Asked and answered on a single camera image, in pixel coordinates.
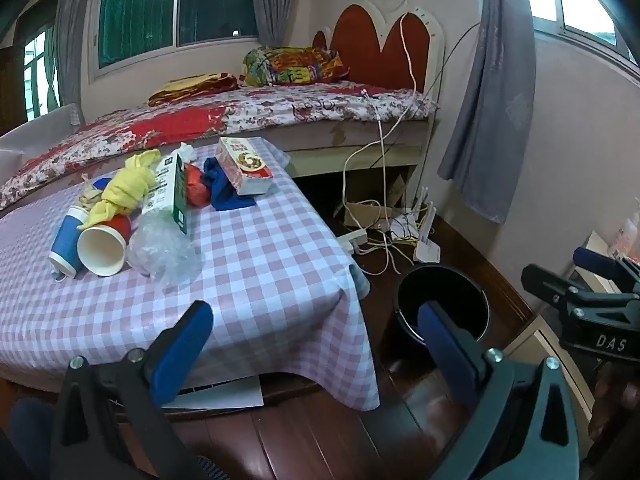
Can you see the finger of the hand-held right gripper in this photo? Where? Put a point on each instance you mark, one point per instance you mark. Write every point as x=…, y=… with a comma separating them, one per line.
x=592, y=259
x=545, y=280

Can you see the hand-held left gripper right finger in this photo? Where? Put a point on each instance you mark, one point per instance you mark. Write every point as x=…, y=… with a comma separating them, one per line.
x=445, y=350

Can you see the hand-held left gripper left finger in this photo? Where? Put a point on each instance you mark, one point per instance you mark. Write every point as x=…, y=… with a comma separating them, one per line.
x=182, y=355

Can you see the black bucket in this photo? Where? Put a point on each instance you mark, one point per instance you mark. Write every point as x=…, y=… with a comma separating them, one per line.
x=450, y=285

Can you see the clear plastic bag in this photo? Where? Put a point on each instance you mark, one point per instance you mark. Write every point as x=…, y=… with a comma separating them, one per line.
x=160, y=252

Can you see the red paper cup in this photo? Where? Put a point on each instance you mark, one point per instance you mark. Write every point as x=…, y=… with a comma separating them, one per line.
x=102, y=252

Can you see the blue paper cup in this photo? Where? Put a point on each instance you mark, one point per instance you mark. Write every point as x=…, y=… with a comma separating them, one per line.
x=67, y=240

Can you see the red plastic bag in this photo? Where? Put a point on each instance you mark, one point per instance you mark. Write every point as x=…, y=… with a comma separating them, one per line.
x=196, y=187

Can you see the blue cloth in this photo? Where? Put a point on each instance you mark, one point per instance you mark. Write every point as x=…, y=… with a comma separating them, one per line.
x=220, y=190

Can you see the green white milk carton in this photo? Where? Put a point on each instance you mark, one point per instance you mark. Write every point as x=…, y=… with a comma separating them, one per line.
x=162, y=185

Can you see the yellow cloth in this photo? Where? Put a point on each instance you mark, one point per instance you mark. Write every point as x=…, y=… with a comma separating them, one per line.
x=127, y=187

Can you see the small blue object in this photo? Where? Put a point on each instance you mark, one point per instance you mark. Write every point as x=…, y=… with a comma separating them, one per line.
x=102, y=183

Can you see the red white food box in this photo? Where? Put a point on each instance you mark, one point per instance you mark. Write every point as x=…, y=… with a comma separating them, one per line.
x=245, y=165

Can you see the white tissue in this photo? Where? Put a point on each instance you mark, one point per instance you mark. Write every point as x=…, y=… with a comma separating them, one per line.
x=187, y=151

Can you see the beige board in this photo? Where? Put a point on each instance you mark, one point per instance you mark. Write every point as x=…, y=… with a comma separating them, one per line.
x=597, y=242

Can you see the white pump bottle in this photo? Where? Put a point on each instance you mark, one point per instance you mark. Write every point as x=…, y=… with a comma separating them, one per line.
x=627, y=235

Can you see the flat beige cardboard box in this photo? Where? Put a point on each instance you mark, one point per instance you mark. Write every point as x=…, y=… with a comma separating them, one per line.
x=550, y=360

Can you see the white router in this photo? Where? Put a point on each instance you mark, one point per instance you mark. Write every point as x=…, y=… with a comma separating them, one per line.
x=426, y=250

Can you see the pink checkered tablecloth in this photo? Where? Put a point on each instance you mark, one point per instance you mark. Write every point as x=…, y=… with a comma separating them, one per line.
x=250, y=270

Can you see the white modem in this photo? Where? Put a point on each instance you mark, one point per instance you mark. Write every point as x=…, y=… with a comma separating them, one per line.
x=400, y=225

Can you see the white power strip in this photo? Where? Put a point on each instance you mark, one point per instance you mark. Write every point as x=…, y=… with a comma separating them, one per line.
x=354, y=239

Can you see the person's dark blue pants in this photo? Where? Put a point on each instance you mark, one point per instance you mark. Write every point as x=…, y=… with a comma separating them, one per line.
x=30, y=430

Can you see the grey patterned curtain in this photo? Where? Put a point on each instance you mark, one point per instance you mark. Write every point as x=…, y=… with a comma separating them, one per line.
x=495, y=110

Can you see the floral bedspread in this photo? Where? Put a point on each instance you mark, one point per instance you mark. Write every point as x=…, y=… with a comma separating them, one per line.
x=175, y=120

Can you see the mauve mattress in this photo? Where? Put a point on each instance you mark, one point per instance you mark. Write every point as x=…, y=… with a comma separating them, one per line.
x=360, y=130

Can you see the window with white sill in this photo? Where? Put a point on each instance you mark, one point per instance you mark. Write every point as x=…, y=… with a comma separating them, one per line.
x=585, y=15

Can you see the white cardboard sheet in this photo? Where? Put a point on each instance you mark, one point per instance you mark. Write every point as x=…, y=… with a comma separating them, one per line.
x=40, y=127

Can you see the folded yellow red blanket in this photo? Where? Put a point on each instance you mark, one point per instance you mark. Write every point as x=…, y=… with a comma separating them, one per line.
x=195, y=85

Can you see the red heart-shaped headboard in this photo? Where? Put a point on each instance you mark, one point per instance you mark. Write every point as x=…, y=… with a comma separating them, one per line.
x=360, y=40

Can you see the colourful pillow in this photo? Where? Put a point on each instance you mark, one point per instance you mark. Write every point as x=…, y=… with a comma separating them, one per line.
x=295, y=65

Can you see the narrow window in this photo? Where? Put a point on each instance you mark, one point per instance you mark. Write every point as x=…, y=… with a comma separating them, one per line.
x=35, y=75

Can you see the brown wooden door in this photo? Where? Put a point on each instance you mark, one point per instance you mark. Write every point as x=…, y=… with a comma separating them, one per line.
x=7, y=80

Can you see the large green tinted window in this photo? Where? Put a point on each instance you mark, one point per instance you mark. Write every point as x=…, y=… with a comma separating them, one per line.
x=145, y=20

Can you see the beige bed frame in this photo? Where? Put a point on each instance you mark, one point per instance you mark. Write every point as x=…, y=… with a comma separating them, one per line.
x=350, y=158

